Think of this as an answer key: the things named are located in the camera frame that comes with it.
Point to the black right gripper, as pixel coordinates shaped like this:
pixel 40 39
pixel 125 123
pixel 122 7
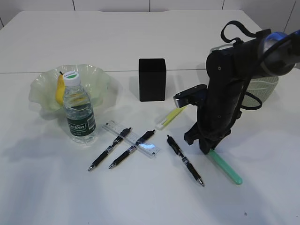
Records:
pixel 229 72

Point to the black gel pen far left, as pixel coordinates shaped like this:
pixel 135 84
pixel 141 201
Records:
pixel 107 151

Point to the clear water bottle green label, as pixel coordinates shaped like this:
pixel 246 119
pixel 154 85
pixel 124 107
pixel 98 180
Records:
pixel 78 109

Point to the black wrist camera on gripper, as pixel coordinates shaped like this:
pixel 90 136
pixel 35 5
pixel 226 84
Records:
pixel 192 96

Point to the black gel pen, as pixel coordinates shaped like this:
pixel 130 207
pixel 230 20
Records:
pixel 131 149
pixel 185 160
pixel 107 151

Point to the black gel pen right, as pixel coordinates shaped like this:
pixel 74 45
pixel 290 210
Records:
pixel 185 160

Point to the light green wavy glass plate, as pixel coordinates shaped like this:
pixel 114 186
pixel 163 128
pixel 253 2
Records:
pixel 43 89

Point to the black square pen holder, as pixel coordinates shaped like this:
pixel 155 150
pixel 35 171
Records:
pixel 152 79

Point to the black gel pen middle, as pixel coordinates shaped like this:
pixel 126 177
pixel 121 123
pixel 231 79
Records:
pixel 131 149

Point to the clear plastic ruler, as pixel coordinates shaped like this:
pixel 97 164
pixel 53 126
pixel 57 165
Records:
pixel 147 148

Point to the mint green utility knife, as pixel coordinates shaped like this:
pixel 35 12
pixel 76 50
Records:
pixel 229 171

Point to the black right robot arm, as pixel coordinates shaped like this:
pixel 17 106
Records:
pixel 277 55

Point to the sage green woven plastic basket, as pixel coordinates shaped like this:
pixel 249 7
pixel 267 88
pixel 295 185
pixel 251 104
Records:
pixel 261 88

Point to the yellow pear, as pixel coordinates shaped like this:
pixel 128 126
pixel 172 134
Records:
pixel 60 89

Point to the yellow utility knife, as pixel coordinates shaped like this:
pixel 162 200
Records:
pixel 169 117

